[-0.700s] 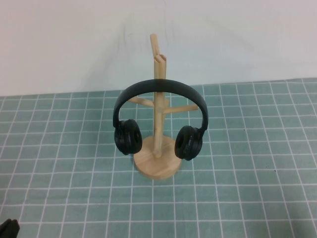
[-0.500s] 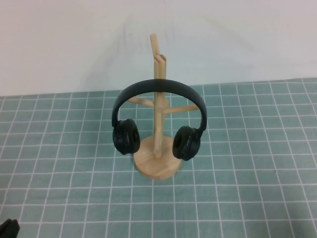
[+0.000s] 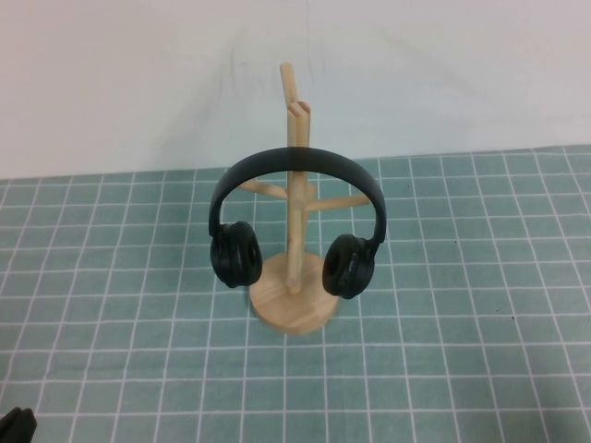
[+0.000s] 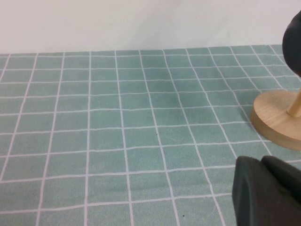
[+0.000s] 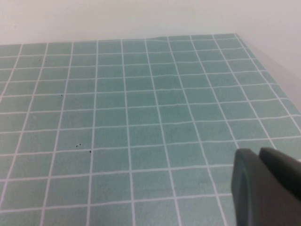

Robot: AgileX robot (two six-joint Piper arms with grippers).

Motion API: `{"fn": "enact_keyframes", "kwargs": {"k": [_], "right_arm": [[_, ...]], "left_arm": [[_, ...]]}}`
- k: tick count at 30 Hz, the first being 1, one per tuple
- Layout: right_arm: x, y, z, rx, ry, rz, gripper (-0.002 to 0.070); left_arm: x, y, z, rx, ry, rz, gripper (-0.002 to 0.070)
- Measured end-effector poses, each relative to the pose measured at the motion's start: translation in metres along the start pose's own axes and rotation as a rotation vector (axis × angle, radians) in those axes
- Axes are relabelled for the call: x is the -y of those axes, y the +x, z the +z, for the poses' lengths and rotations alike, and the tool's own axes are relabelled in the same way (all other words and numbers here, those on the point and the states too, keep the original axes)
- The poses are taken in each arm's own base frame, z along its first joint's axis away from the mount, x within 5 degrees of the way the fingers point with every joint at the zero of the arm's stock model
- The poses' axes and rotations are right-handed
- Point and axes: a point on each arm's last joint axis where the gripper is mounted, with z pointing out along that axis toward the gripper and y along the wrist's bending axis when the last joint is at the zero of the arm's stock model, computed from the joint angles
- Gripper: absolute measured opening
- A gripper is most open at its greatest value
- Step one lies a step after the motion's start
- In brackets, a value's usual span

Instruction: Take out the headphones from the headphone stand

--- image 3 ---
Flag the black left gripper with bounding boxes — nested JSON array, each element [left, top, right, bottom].
[[0, 406, 38, 443]]

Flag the black over-ear headphones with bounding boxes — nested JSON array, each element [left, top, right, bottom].
[[206, 145, 388, 300]]

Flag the wooden tree headphone stand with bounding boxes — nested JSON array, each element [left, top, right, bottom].
[[237, 63, 368, 335]]

